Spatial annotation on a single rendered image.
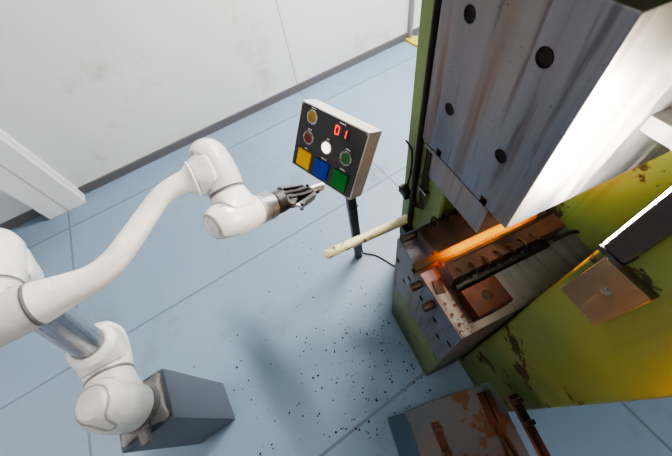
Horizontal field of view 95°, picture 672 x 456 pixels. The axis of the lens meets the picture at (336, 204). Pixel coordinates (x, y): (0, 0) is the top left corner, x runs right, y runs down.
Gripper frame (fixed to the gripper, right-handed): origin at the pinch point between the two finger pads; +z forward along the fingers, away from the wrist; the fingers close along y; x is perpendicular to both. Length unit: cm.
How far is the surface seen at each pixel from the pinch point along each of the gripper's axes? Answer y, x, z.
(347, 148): -0.3, 13.4, 13.3
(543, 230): 67, 11, 35
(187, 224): -133, -113, 20
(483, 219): 53, 24, -9
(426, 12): 15, 59, 9
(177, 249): -119, -121, 5
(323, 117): -14.5, 19.8, 13.3
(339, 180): 0.4, 0.3, 12.5
